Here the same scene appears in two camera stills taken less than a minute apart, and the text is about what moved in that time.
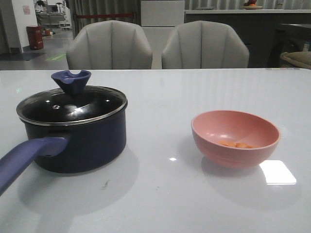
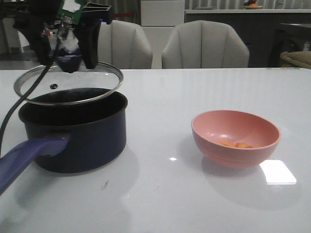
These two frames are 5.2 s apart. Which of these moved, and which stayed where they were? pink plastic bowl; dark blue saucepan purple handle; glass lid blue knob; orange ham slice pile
Moved: glass lid blue knob
Stayed: pink plastic bowl; orange ham slice pile; dark blue saucepan purple handle
